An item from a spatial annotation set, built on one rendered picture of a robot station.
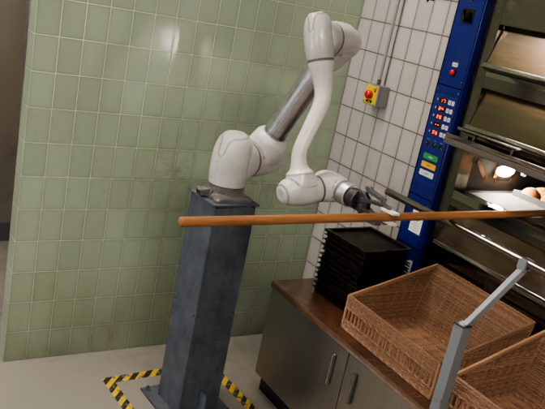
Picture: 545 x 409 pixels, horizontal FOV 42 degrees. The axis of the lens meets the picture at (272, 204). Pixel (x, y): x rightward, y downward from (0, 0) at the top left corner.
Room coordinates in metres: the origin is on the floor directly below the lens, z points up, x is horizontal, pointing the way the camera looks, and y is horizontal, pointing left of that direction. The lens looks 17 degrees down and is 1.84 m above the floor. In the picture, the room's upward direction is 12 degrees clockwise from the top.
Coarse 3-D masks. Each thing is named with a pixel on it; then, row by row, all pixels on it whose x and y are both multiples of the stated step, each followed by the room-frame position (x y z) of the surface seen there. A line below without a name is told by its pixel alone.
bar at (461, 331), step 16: (384, 192) 2.82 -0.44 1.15; (416, 208) 2.66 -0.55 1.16; (448, 224) 2.51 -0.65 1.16; (480, 240) 2.38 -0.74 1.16; (512, 256) 2.27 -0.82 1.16; (544, 272) 2.16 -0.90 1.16; (464, 336) 2.09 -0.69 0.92; (448, 352) 2.10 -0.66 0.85; (448, 368) 2.09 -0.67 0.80; (448, 384) 2.09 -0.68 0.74; (432, 400) 2.11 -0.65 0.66; (448, 400) 2.10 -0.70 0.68
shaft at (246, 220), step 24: (216, 216) 1.95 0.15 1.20; (240, 216) 1.99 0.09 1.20; (264, 216) 2.04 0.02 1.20; (288, 216) 2.09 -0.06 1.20; (312, 216) 2.14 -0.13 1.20; (336, 216) 2.19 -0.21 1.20; (360, 216) 2.25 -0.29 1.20; (384, 216) 2.31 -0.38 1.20; (408, 216) 2.38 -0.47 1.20; (432, 216) 2.45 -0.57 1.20; (456, 216) 2.52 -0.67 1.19; (480, 216) 2.59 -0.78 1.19; (504, 216) 2.68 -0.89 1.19; (528, 216) 2.76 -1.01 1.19
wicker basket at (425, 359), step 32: (384, 288) 2.80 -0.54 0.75; (416, 288) 2.90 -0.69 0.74; (448, 288) 2.85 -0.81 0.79; (352, 320) 2.72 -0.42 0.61; (384, 320) 2.83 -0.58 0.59; (416, 320) 2.89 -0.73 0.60; (448, 320) 2.77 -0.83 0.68; (480, 320) 2.67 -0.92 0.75; (512, 320) 2.58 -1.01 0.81; (384, 352) 2.47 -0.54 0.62; (416, 352) 2.34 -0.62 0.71; (480, 352) 2.36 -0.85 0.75; (416, 384) 2.31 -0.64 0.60
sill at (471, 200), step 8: (456, 192) 3.00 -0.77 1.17; (464, 192) 3.00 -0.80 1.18; (464, 200) 2.95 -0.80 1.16; (472, 200) 2.92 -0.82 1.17; (480, 200) 2.91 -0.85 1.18; (472, 208) 2.91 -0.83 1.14; (480, 208) 2.88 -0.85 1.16; (488, 208) 2.84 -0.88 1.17; (496, 208) 2.83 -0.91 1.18; (512, 224) 2.74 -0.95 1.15; (520, 224) 2.71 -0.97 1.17; (528, 224) 2.68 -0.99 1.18; (536, 224) 2.70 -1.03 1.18; (528, 232) 2.67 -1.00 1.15; (536, 232) 2.64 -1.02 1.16; (544, 232) 2.61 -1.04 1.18; (544, 240) 2.60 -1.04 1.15
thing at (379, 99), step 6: (372, 84) 3.47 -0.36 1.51; (366, 90) 3.50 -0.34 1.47; (372, 90) 3.46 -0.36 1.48; (378, 90) 3.43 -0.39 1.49; (384, 90) 3.45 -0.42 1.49; (372, 96) 3.45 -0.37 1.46; (378, 96) 3.43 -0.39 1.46; (384, 96) 3.46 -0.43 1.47; (366, 102) 3.49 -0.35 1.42; (372, 102) 3.44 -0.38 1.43; (378, 102) 3.44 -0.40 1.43; (384, 102) 3.46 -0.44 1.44
